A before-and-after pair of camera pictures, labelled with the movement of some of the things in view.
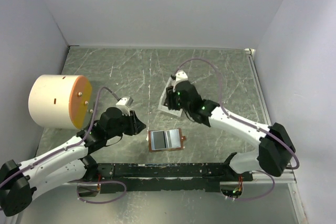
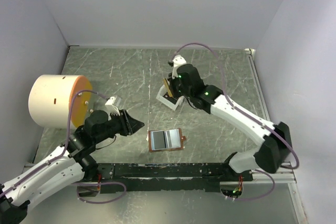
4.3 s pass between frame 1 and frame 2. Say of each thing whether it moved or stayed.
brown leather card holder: stayed
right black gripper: moved
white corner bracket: stayed
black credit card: stayed
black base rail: stayed
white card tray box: moved
